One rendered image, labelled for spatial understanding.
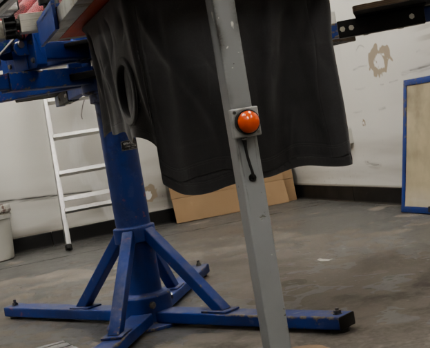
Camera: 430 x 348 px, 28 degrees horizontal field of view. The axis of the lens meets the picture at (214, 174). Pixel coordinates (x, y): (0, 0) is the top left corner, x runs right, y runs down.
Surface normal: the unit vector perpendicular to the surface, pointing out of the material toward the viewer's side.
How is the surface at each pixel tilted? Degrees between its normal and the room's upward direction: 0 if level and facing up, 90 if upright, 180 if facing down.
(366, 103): 90
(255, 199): 90
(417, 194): 78
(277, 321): 90
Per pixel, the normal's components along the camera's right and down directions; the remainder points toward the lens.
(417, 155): -0.94, -0.02
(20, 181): 0.30, 0.00
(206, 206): 0.25, -0.25
